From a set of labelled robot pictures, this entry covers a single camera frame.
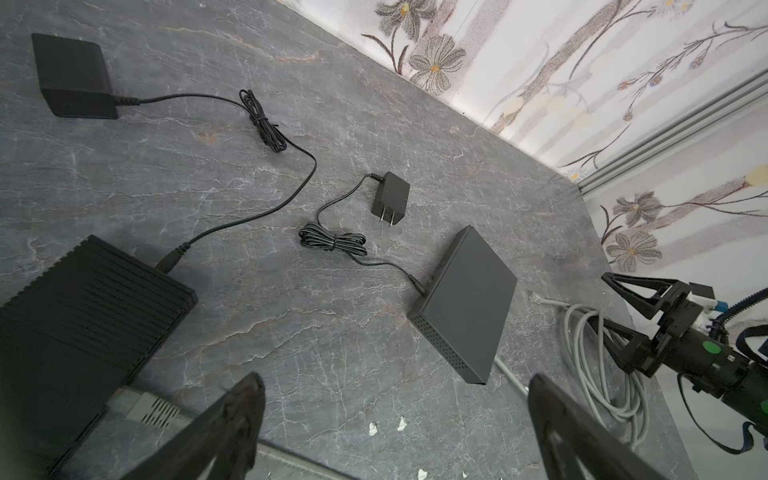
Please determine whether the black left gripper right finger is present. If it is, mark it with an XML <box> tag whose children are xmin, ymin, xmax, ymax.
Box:
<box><xmin>527</xmin><ymin>374</ymin><xmax>663</xmax><ymax>479</ymax></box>

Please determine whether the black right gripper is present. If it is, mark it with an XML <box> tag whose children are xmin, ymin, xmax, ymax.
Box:
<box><xmin>588</xmin><ymin>272</ymin><xmax>717</xmax><ymax>375</ymax></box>

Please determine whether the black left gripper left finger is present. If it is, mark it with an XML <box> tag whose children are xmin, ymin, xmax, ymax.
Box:
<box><xmin>124</xmin><ymin>372</ymin><xmax>266</xmax><ymax>479</ymax></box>

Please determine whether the grey ethernet cable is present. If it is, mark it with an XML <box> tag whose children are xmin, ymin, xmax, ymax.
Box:
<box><xmin>104</xmin><ymin>290</ymin><xmax>652</xmax><ymax>480</ymax></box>

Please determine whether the grey network switch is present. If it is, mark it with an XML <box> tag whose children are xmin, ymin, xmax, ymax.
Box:
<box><xmin>408</xmin><ymin>225</ymin><xmax>517</xmax><ymax>385</ymax></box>

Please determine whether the black ribbed network switch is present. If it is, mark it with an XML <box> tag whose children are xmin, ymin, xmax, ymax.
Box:
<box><xmin>1</xmin><ymin>235</ymin><xmax>197</xmax><ymax>479</ymax></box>

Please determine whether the black power adapter with cable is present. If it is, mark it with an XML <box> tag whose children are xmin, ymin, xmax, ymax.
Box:
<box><xmin>31</xmin><ymin>33</ymin><xmax>318</xmax><ymax>274</ymax></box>

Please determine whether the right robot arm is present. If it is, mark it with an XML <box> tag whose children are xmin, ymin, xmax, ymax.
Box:
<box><xmin>590</xmin><ymin>272</ymin><xmax>767</xmax><ymax>455</ymax></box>

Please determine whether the aluminium corner frame right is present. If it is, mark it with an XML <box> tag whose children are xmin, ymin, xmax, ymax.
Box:
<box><xmin>577</xmin><ymin>68</ymin><xmax>767</xmax><ymax>195</ymax></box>

